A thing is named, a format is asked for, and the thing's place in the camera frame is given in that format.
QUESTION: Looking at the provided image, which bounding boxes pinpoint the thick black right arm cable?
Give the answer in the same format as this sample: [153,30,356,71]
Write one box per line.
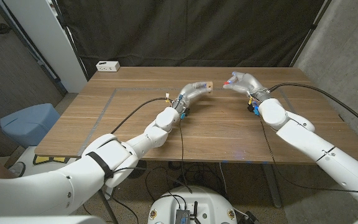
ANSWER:
[268,82,358,134]

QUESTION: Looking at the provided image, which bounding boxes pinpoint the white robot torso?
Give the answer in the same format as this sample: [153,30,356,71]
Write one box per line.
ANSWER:
[147,185,238,224]

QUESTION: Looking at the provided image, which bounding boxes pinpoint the grey sneaker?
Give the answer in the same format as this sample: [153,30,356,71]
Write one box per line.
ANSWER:
[9,161,27,178]

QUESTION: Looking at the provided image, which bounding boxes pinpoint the black backdrop stand pole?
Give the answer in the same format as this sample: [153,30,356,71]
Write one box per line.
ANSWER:
[289,0,334,68]
[50,0,90,82]

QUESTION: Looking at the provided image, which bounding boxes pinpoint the white power strip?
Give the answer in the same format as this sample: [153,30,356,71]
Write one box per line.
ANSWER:
[96,60,121,73]

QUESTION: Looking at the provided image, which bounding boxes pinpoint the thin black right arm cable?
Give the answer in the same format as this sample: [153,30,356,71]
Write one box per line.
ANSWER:
[256,113,358,198]

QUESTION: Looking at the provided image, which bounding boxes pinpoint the yellow black floor sign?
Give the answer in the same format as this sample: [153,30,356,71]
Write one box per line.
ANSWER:
[33,154,71,165]

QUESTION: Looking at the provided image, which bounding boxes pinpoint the black backdrop curtain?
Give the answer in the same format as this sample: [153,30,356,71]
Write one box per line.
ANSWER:
[54,0,334,78]

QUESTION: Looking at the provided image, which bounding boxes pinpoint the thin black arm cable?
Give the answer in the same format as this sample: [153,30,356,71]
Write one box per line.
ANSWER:
[256,113,358,198]
[178,118,194,194]

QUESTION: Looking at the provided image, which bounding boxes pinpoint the grey finned electronics box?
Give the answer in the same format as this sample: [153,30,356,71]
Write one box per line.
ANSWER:
[175,208,191,224]

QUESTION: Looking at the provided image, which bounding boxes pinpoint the grey table leg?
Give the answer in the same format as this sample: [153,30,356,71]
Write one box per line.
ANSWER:
[261,163,283,208]

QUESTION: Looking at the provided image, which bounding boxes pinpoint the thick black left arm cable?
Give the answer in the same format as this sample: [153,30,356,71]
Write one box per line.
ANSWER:
[109,97,175,135]

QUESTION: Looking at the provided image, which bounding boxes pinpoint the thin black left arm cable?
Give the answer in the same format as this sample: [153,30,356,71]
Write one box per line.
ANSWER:
[178,118,194,194]

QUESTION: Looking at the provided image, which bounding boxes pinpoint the black floor cable tangle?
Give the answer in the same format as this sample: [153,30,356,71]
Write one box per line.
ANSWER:
[144,160,226,200]

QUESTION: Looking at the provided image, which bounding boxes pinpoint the white hanging cable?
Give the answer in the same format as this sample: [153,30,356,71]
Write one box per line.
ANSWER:
[218,162,229,196]

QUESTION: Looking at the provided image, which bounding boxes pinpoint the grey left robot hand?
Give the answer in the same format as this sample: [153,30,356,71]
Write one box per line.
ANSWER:
[172,82,210,113]

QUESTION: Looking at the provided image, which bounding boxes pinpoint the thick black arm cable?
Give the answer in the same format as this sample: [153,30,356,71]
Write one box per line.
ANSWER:
[268,82,358,134]
[109,97,175,135]

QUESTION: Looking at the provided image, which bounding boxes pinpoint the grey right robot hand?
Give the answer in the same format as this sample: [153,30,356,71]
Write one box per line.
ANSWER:
[222,71,272,102]

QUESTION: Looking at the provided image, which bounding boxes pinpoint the blue padded stool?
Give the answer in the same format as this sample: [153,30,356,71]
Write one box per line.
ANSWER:
[0,103,61,149]

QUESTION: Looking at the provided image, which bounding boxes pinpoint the black door frame strip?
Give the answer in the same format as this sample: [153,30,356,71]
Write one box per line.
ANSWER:
[0,0,68,95]

